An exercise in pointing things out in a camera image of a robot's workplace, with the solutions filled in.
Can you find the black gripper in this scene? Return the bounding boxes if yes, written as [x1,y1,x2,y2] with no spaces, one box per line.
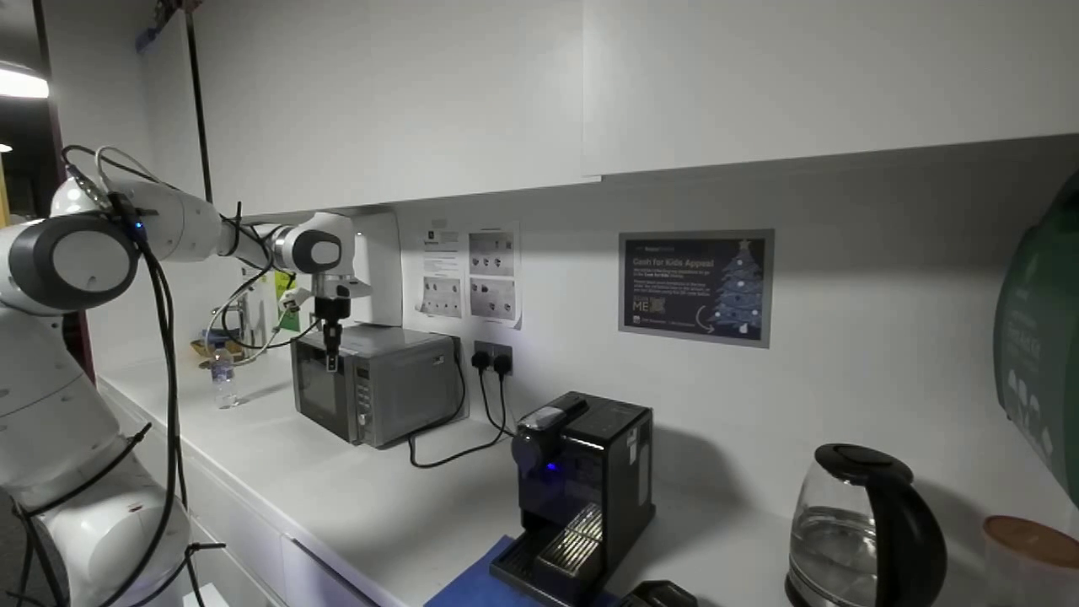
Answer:
[310,294,355,357]

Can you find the silver microwave body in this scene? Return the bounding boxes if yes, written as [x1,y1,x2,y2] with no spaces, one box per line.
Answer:
[288,320,467,451]

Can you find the white base cabinet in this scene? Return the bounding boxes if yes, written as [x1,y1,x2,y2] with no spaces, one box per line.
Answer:
[106,383,407,607]

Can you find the black vertical strip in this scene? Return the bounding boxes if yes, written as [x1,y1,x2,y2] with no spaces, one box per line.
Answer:
[183,0,219,207]

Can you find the blue mat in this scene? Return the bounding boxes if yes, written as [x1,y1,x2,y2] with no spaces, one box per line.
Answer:
[423,536,620,607]

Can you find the black coffee machine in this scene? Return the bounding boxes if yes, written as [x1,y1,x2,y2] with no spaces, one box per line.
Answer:
[489,388,657,607]

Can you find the ceiling light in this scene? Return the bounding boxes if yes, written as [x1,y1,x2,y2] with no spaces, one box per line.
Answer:
[0,62,53,105]

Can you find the black plastic object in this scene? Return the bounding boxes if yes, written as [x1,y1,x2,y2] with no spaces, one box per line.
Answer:
[617,576,700,607]

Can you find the green sign white text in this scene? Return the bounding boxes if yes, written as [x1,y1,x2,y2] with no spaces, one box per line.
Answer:
[992,172,1079,511]

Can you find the brown cork round lid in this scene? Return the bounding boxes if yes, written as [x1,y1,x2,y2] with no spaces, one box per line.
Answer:
[981,512,1079,569]

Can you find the yellow green wall poster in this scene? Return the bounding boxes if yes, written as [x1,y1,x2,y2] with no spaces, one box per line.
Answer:
[272,266,302,337]

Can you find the black wall socket with plugs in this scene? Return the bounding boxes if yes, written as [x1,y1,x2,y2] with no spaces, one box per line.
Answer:
[467,337,519,383]

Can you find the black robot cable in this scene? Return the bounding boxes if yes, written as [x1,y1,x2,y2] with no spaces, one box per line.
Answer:
[60,141,298,607]

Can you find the black power cable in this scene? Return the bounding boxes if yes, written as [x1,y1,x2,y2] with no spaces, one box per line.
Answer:
[491,373,523,439]
[402,368,514,473]

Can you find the white wall cabinet row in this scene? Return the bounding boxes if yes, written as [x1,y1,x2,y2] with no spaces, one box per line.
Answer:
[139,0,1079,225]

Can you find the dark framed wall notice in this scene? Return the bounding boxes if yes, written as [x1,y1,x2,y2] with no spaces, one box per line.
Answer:
[617,231,777,352]

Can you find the glass kettle black handle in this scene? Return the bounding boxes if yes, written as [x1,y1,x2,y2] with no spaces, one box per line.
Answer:
[783,443,952,607]

